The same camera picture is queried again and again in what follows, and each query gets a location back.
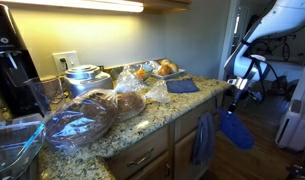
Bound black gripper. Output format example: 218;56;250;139
226;77;255;115

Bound rounded blue terry cloth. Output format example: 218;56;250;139
217;108;256;151

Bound wide wooden drawer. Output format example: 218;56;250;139
174;96;223;143

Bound square blue cloth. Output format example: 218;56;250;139
165;78;200;94

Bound narrow wooden drawer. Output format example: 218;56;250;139
106;124;170;180

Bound grey-blue hanging towel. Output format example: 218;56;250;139
191;112;216;166

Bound dark backpack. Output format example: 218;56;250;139
271;75;290;96

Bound white air purifier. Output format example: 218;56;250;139
275;99;305;153

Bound white low table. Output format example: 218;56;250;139
258;59;305;83

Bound golden bread bun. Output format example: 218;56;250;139
159;58;172;67
157;65;173;78
167;62;179;74

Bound black bicycle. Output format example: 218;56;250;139
248;34;292;62

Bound crumpled clear plastic bag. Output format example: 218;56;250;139
145;79;173;105

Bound bagged bowl of oranges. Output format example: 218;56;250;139
126;61;160;82

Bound small bagged round bread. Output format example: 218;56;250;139
114;68;148;123

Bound large bagged bread loaf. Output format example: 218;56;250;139
43;89;119;151

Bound under-cabinet strip light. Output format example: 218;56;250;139
0;0;145;14

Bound black coffee maker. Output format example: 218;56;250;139
0;2;43;119

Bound clear glass baking dish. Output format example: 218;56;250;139
0;120;46;176

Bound metal drawer handle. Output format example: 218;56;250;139
126;148;155;168

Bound white wall outlet plate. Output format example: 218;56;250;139
52;50;80;76

